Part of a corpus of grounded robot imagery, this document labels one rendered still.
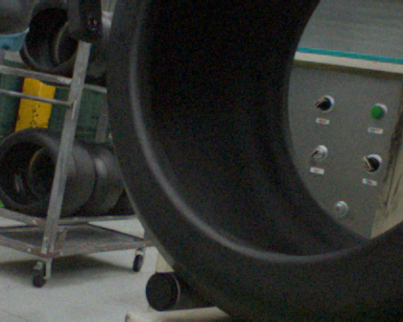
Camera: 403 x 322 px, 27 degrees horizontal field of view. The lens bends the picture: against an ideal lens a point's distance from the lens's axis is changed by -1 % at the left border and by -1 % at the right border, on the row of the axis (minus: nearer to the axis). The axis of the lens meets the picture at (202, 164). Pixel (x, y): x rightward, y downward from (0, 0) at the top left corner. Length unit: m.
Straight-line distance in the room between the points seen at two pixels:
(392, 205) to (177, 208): 0.42
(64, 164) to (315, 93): 3.08
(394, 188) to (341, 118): 0.52
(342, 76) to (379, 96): 0.09
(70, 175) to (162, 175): 3.90
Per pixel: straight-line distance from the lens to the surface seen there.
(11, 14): 1.30
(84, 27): 1.20
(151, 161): 0.92
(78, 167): 4.85
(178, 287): 0.96
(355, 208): 1.69
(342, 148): 1.71
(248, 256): 0.84
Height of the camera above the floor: 1.10
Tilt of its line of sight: 3 degrees down
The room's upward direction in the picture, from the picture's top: 11 degrees clockwise
